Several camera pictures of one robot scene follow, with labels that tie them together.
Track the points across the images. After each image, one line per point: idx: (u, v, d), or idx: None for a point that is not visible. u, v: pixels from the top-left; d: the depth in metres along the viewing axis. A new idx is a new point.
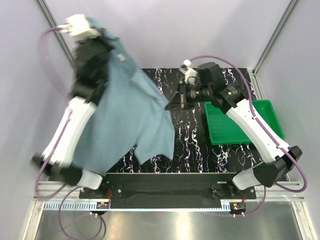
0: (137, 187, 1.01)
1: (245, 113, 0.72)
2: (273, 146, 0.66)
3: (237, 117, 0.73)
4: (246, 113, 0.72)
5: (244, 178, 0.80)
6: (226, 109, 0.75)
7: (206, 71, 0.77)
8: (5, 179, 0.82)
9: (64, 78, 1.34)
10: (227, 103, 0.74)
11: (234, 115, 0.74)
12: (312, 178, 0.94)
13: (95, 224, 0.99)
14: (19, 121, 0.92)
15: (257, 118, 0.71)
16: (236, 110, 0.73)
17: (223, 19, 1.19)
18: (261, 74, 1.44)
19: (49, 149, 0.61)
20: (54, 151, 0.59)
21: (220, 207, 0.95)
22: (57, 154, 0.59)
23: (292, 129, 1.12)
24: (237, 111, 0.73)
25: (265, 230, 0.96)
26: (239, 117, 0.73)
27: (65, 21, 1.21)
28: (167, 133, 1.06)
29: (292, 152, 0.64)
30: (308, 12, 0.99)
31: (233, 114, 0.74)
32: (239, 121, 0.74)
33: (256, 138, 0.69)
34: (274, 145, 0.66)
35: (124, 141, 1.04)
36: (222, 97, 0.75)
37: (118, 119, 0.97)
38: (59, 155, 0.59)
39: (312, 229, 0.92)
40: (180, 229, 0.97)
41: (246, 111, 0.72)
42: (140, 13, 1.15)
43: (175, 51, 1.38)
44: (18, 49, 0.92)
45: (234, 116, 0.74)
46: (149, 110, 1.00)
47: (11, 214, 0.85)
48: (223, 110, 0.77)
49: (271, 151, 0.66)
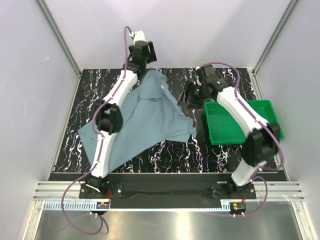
0: (137, 187, 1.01)
1: (230, 95, 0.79)
2: (252, 120, 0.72)
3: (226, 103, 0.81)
4: (230, 96, 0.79)
5: (241, 171, 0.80)
6: (217, 98, 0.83)
7: (201, 68, 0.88)
8: (5, 180, 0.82)
9: (64, 78, 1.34)
10: (216, 92, 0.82)
11: (221, 99, 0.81)
12: (312, 178, 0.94)
13: (95, 224, 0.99)
14: (19, 121, 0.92)
15: (238, 100, 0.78)
16: (224, 96, 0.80)
17: (223, 19, 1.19)
18: (261, 74, 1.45)
19: (108, 96, 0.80)
20: (112, 98, 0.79)
21: (220, 207, 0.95)
22: (114, 100, 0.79)
23: (291, 129, 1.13)
24: (223, 94, 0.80)
25: (265, 230, 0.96)
26: (224, 100, 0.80)
27: (65, 22, 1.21)
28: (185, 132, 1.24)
29: (271, 126, 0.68)
30: (308, 12, 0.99)
31: (220, 98, 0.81)
32: (226, 103, 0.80)
33: (239, 116, 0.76)
34: (253, 120, 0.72)
35: (150, 142, 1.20)
36: (213, 87, 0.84)
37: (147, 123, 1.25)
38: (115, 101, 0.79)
39: (312, 229, 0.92)
40: (180, 230, 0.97)
41: (230, 94, 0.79)
42: (140, 13, 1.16)
43: (175, 51, 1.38)
44: (19, 49, 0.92)
45: (221, 100, 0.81)
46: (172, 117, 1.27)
47: (11, 214, 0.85)
48: (215, 100, 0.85)
49: (250, 125, 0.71)
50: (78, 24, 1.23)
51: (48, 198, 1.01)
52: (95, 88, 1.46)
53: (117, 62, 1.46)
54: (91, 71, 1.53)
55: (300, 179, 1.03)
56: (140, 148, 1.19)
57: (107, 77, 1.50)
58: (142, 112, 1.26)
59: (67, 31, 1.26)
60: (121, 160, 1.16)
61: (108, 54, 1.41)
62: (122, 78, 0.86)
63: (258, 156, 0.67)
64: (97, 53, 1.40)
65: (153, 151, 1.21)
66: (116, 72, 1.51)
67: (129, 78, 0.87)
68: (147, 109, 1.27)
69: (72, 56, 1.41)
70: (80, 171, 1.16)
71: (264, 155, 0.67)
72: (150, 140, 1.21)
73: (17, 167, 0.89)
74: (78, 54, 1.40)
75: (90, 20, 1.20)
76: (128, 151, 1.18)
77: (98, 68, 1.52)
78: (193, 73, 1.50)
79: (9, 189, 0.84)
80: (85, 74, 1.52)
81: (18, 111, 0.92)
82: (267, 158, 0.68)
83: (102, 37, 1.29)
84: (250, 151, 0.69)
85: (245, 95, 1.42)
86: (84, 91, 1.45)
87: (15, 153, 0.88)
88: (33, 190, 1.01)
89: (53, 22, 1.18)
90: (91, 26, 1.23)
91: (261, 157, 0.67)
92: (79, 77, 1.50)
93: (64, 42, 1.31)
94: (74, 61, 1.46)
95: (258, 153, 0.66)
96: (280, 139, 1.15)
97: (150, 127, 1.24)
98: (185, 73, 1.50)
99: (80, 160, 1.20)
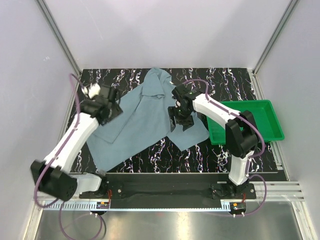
0: (138, 187, 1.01)
1: (201, 100, 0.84)
2: (226, 114, 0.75)
3: (202, 109, 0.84)
4: (203, 101, 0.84)
5: (236, 169, 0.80)
6: (193, 107, 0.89)
7: (174, 89, 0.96)
8: (5, 180, 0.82)
9: (64, 78, 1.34)
10: (192, 101, 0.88)
11: (198, 106, 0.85)
12: (312, 178, 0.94)
13: (94, 225, 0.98)
14: (19, 121, 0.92)
15: (211, 101, 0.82)
16: (196, 102, 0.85)
17: (223, 19, 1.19)
18: (261, 74, 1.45)
19: (51, 155, 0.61)
20: (56, 158, 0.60)
21: (220, 207, 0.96)
22: (58, 161, 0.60)
23: (292, 129, 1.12)
24: (196, 101, 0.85)
25: (265, 231, 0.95)
26: (200, 106, 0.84)
27: (65, 22, 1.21)
28: (193, 135, 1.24)
29: (243, 114, 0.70)
30: (308, 13, 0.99)
31: (196, 105, 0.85)
32: (203, 109, 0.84)
33: (216, 116, 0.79)
34: (226, 113, 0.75)
35: (152, 137, 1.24)
36: (187, 98, 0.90)
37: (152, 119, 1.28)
38: (60, 161, 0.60)
39: (312, 229, 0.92)
40: (180, 229, 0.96)
41: (203, 99, 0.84)
42: (140, 13, 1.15)
43: (175, 51, 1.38)
44: (18, 50, 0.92)
45: (198, 107, 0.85)
46: None
47: (11, 214, 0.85)
48: (193, 109, 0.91)
49: (225, 118, 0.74)
50: (78, 25, 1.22)
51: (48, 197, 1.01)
52: None
53: (117, 62, 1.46)
54: (91, 71, 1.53)
55: (300, 179, 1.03)
56: (141, 144, 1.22)
57: (107, 77, 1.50)
58: (144, 109, 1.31)
59: (67, 31, 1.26)
60: (120, 158, 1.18)
61: (108, 55, 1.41)
62: (74, 127, 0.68)
63: (241, 145, 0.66)
64: (97, 53, 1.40)
65: (153, 151, 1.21)
66: (116, 72, 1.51)
67: (84, 125, 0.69)
68: (149, 107, 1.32)
69: (72, 56, 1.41)
70: (79, 171, 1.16)
71: (247, 143, 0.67)
72: (151, 136, 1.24)
73: (17, 167, 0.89)
74: (78, 54, 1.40)
75: (89, 20, 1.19)
76: (130, 145, 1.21)
77: (98, 68, 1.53)
78: (193, 73, 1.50)
79: (9, 190, 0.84)
80: (84, 74, 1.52)
81: (18, 112, 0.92)
82: (250, 146, 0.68)
83: (102, 37, 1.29)
84: (233, 143, 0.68)
85: (245, 95, 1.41)
86: None
87: (15, 153, 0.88)
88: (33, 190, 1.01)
89: (53, 23, 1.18)
90: (91, 26, 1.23)
91: (244, 145, 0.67)
92: (79, 77, 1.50)
93: (65, 42, 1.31)
94: (75, 61, 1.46)
95: (240, 142, 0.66)
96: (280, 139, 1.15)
97: (150, 125, 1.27)
98: (185, 73, 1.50)
99: (80, 160, 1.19)
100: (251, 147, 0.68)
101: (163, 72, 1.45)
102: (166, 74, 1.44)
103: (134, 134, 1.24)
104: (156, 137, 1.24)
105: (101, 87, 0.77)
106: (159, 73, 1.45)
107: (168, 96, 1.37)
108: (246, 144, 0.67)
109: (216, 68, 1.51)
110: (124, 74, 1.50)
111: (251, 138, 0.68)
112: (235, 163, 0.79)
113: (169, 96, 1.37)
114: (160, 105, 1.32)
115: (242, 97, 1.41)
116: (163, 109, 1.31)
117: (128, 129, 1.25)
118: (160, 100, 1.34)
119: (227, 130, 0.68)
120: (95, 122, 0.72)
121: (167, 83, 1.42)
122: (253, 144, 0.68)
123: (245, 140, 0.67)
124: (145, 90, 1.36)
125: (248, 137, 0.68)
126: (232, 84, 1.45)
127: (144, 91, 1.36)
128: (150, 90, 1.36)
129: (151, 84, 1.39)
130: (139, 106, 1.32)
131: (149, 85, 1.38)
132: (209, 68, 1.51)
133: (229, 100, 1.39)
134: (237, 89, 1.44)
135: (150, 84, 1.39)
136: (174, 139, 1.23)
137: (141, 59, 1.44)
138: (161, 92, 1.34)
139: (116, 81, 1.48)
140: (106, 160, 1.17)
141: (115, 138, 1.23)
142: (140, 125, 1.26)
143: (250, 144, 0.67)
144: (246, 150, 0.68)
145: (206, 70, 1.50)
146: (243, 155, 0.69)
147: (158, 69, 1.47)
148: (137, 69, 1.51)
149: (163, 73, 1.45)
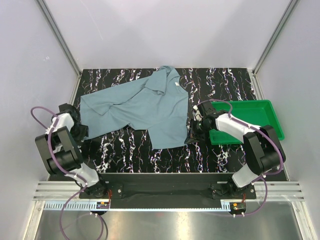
0: (137, 187, 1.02)
1: (224, 118, 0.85)
2: (245, 128, 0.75)
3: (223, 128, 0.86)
4: (225, 118, 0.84)
5: (244, 174, 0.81)
6: (217, 127, 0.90)
7: (200, 104, 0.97)
8: (4, 180, 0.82)
9: (64, 78, 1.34)
10: (215, 120, 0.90)
11: (220, 124, 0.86)
12: (312, 178, 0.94)
13: (94, 224, 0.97)
14: (19, 122, 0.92)
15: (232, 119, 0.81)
16: (219, 124, 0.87)
17: (224, 19, 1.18)
18: (261, 74, 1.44)
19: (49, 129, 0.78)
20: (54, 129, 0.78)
21: (220, 207, 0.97)
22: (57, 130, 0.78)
23: (292, 128, 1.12)
24: (219, 119, 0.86)
25: (265, 230, 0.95)
26: (221, 124, 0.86)
27: (65, 23, 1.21)
28: (173, 135, 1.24)
29: (264, 129, 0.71)
30: (310, 12, 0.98)
31: (218, 124, 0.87)
32: (224, 127, 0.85)
33: (235, 132, 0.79)
34: (245, 127, 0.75)
35: (135, 126, 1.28)
36: (211, 118, 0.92)
37: (143, 111, 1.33)
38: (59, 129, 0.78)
39: (312, 229, 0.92)
40: (180, 229, 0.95)
41: (225, 117, 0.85)
42: (140, 13, 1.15)
43: (176, 50, 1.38)
44: (18, 50, 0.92)
45: (220, 126, 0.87)
46: (166, 116, 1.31)
47: (10, 214, 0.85)
48: (217, 129, 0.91)
49: (244, 131, 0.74)
50: (77, 25, 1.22)
51: (49, 197, 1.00)
52: (95, 87, 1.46)
53: (117, 62, 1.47)
54: (91, 71, 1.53)
55: (300, 179, 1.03)
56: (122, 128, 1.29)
57: (107, 77, 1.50)
58: (139, 98, 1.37)
59: (67, 32, 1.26)
60: (99, 142, 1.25)
61: (108, 54, 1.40)
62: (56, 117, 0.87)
63: (261, 161, 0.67)
64: (97, 53, 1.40)
65: (153, 151, 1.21)
66: (116, 72, 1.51)
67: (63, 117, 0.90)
68: (145, 98, 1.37)
69: (72, 56, 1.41)
70: None
71: (269, 162, 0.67)
72: (133, 123, 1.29)
73: (16, 167, 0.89)
74: (78, 54, 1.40)
75: (89, 19, 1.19)
76: (113, 127, 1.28)
77: (98, 68, 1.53)
78: (193, 73, 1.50)
79: (7, 190, 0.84)
80: (84, 74, 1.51)
81: (18, 112, 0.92)
82: (271, 166, 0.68)
83: (102, 36, 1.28)
84: (253, 159, 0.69)
85: (245, 95, 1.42)
86: (84, 91, 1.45)
87: (14, 154, 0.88)
88: (33, 190, 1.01)
89: (53, 23, 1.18)
90: (91, 26, 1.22)
91: (265, 162, 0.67)
92: (79, 77, 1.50)
93: (64, 42, 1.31)
94: (75, 62, 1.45)
95: (261, 159, 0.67)
96: (280, 139, 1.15)
97: (139, 113, 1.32)
98: (185, 73, 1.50)
99: None
100: (273, 166, 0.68)
101: (172, 71, 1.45)
102: (175, 73, 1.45)
103: (122, 116, 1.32)
104: (138, 127, 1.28)
105: (61, 106, 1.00)
106: (169, 72, 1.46)
107: (168, 95, 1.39)
108: (268, 162, 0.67)
109: (216, 68, 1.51)
110: (124, 74, 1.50)
111: (275, 157, 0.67)
112: (245, 168, 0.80)
113: (168, 96, 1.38)
114: (156, 102, 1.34)
115: (243, 97, 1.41)
116: (157, 107, 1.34)
117: (120, 112, 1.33)
118: (158, 96, 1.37)
119: (246, 143, 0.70)
120: (69, 117, 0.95)
121: (172, 83, 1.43)
122: (276, 164, 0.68)
123: (266, 157, 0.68)
124: (149, 82, 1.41)
125: (271, 155, 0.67)
126: (232, 84, 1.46)
127: (147, 84, 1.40)
128: (153, 84, 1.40)
129: (157, 78, 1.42)
130: (138, 94, 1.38)
131: (155, 79, 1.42)
132: (209, 68, 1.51)
133: (229, 100, 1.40)
134: (237, 89, 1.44)
135: (156, 78, 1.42)
136: (151, 135, 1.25)
137: (141, 59, 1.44)
138: (162, 89, 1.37)
139: (116, 81, 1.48)
140: (92, 129, 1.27)
141: (105, 112, 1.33)
142: (132, 112, 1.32)
143: (271, 163, 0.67)
144: (266, 168, 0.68)
145: (206, 70, 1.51)
146: (261, 173, 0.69)
147: (169, 66, 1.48)
148: (137, 69, 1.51)
149: (174, 70, 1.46)
